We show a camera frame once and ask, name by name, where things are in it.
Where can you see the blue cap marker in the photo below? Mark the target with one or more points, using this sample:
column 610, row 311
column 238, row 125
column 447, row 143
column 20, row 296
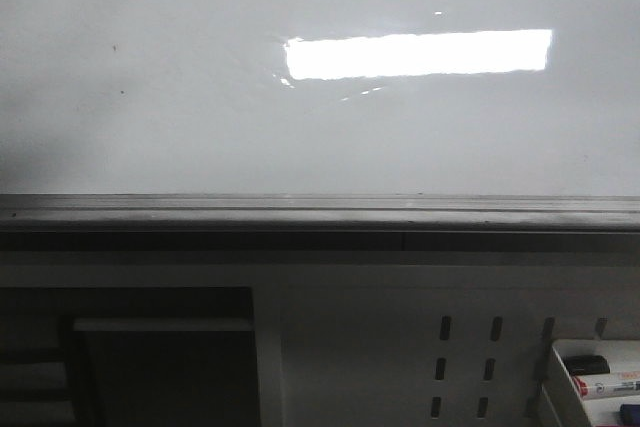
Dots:
column 630, row 414

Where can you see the white marker storage bin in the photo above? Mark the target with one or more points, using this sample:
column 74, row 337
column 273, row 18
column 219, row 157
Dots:
column 560, row 397

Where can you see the white glossy whiteboard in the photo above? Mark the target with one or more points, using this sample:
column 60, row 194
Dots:
column 417, row 97

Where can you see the red cap white marker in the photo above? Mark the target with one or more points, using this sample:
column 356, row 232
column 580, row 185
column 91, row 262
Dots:
column 600, row 386

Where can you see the dark grey whiteboard tray rail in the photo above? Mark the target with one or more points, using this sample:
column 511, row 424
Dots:
column 318, row 214

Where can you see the white slotted pegboard panel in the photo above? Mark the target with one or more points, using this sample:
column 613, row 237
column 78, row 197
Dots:
column 373, row 338

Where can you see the dark cabinet with white shelf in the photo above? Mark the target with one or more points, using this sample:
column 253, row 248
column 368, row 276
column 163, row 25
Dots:
column 128, row 357

